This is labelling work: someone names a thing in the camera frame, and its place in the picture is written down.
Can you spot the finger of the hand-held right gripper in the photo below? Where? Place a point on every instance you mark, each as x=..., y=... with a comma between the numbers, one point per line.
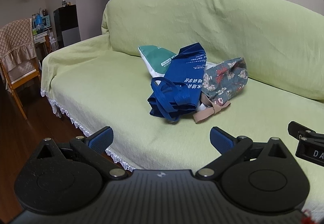
x=294, y=128

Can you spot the grey floral fabric bag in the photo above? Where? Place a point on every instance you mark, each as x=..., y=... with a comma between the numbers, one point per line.
x=225, y=79

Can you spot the clear plastic bottle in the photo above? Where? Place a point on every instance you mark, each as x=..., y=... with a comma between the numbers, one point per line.
x=63, y=2

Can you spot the blue kettle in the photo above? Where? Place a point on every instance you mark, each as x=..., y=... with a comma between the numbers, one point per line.
x=38, y=20

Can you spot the blue shopping bag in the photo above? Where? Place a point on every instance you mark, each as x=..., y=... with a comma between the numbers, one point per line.
x=182, y=72

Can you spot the black mini fridge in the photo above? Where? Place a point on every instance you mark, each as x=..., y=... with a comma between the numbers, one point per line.
x=65, y=21

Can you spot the white side table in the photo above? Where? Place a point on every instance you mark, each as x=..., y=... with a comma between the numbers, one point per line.
x=40, y=36

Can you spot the green and white bag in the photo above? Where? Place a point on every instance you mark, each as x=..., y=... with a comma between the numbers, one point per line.
x=151, y=57

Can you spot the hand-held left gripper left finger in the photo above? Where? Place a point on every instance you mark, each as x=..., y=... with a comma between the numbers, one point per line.
x=101, y=139

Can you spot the teal microwave oven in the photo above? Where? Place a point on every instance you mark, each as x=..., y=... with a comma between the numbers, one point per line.
x=46, y=22

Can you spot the wooden chair quilted beige cover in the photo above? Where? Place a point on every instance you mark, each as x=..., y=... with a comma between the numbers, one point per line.
x=17, y=41

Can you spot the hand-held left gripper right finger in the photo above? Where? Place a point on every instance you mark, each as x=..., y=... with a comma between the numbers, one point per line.
x=221, y=141

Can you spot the green covered sofa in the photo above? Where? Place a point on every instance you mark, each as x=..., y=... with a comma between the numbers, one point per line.
x=101, y=87

